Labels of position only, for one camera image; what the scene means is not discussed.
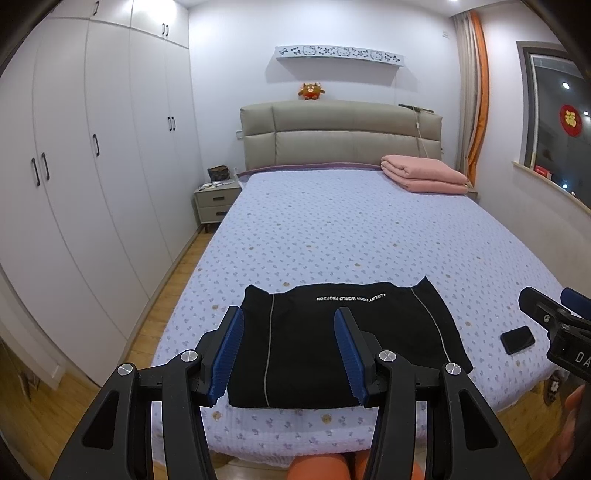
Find black hooded jacket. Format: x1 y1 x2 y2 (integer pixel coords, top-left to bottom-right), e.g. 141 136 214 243
228 279 473 410

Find person's right hand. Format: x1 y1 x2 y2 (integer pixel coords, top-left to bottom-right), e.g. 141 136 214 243
553 385 586 476

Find slipper on floor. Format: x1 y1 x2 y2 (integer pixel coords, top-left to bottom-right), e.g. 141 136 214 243
543 369 568 406

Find black smartphone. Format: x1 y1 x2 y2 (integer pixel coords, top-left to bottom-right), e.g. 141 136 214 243
500 325 536 356

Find red box on sill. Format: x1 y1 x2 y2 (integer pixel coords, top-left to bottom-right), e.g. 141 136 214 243
534 165 553 180

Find orange trousers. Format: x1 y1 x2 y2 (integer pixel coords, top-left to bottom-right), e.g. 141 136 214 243
285 449 426 480

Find folded pink blanket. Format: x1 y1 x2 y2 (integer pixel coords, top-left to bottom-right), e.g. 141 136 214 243
381 155 469 195

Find red window decoration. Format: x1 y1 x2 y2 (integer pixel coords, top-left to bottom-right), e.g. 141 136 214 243
559 104 582 137

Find dark window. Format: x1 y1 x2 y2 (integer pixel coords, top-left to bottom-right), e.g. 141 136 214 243
518 42 590 206

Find white wardrobe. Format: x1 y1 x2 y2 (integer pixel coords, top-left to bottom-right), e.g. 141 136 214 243
1 1 204 384

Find bed with floral quilt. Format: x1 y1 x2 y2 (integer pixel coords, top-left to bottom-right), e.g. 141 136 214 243
154 169 563 469

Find beige bedside table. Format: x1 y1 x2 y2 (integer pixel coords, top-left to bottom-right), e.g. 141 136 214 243
193 179 242 230

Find beige and orange curtain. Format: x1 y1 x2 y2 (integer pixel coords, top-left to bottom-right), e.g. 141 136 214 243
452 10 491 186

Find brown patterned bag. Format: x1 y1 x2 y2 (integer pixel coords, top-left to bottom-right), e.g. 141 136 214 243
207 165 230 183

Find orange plush toy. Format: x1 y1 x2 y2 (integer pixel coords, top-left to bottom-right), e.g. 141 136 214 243
297 82 325 100

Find beige padded headboard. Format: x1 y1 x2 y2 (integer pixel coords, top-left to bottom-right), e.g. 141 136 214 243
240 100 443 170

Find white charging cable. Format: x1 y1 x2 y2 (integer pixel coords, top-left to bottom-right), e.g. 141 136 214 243
414 108 431 160

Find white decorative wall shelf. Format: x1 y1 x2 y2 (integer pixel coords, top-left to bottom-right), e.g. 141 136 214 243
274 44 405 67

